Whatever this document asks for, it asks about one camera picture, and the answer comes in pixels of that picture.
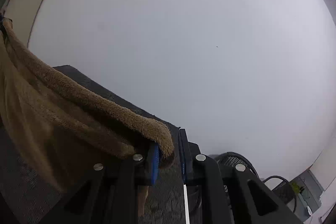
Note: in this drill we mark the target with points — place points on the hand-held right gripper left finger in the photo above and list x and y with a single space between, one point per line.
153 166

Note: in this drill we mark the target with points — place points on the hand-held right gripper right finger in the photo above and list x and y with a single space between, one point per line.
183 161

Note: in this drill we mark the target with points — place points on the brown fleece garment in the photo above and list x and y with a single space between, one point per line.
65 108

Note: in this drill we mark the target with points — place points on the black patterned tablecloth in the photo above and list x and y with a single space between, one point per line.
105 92

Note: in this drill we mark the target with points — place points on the black mesh office chair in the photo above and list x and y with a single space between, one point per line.
281 187

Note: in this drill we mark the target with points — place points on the grey electrical box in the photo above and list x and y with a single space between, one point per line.
312 192

